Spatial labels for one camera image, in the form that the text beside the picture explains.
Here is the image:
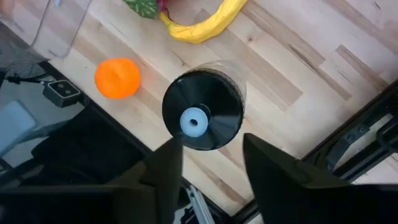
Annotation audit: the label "yellow toy banana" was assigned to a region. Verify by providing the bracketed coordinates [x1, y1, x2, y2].
[158, 0, 250, 45]

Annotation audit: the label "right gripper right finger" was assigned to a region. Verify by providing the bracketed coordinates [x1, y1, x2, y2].
[242, 133, 398, 224]

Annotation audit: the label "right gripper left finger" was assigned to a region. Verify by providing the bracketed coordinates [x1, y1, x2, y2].
[0, 138, 185, 224]

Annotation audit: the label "black power adapter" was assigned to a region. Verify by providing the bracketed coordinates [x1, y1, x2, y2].
[42, 79, 83, 108]

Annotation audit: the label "clear plastic container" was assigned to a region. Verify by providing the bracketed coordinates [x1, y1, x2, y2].
[0, 0, 93, 60]

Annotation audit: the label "clear bottle with black cap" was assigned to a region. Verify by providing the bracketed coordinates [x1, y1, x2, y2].
[161, 60, 248, 152]

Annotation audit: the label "red grapes with green leaf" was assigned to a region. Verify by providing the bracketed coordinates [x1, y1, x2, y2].
[123, 0, 171, 20]

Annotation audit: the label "orange toy fruit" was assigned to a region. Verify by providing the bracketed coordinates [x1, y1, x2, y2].
[94, 57, 142, 100]

